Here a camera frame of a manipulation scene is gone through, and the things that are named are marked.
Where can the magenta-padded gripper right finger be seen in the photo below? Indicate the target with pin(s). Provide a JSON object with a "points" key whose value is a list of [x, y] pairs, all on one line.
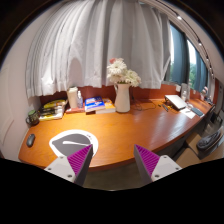
{"points": [[160, 165]]}

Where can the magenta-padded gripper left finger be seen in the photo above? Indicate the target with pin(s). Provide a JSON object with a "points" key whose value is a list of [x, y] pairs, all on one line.
{"points": [[63, 166]]}

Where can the dark grey computer mouse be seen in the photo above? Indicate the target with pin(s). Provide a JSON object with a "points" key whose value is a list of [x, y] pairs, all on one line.
{"points": [[30, 140]]}

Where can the white and grey mouse pad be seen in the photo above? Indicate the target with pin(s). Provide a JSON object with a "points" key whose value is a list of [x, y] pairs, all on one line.
{"points": [[71, 138]]}

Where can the white and yellow book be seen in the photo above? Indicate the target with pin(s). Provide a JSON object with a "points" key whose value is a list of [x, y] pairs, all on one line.
{"points": [[50, 117]]}

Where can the beige chair with dark cushion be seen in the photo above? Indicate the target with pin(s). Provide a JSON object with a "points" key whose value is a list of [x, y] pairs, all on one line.
{"points": [[208, 141]]}

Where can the black pen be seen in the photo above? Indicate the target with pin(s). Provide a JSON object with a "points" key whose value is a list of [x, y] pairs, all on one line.
{"points": [[165, 108]]}

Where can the red book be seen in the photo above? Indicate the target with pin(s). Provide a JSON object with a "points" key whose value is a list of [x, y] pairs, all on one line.
{"points": [[75, 110]]}

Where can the dark mug with green inside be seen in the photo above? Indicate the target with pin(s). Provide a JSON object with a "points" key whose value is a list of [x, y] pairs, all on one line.
{"points": [[33, 117]]}

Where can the white paper sheet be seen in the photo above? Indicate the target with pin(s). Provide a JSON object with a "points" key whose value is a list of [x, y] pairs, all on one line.
{"points": [[187, 113]]}

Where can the black and yellow book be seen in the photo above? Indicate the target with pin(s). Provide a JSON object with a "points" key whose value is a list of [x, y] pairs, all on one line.
{"points": [[55, 103]]}

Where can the silver laptop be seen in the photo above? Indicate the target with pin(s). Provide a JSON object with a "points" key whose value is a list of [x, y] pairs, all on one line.
{"points": [[175, 101]]}

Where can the clear spray bottle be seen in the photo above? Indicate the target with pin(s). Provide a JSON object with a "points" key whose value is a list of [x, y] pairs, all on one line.
{"points": [[80, 100]]}

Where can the cream lidded cup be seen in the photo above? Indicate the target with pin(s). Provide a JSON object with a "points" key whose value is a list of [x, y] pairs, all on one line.
{"points": [[72, 98]]}

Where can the blue book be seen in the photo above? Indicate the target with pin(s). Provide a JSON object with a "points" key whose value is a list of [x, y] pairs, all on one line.
{"points": [[94, 103]]}

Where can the white pitcher vase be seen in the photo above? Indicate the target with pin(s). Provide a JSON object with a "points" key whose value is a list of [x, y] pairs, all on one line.
{"points": [[122, 98]]}

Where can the dark teal curtain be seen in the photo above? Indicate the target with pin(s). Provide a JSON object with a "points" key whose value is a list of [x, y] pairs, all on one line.
{"points": [[179, 56], [201, 73]]}

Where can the white flower bouquet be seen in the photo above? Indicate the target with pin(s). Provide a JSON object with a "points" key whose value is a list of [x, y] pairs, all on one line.
{"points": [[117, 68]]}

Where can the white curtain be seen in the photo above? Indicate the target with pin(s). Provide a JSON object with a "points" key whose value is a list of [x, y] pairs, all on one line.
{"points": [[83, 43]]}

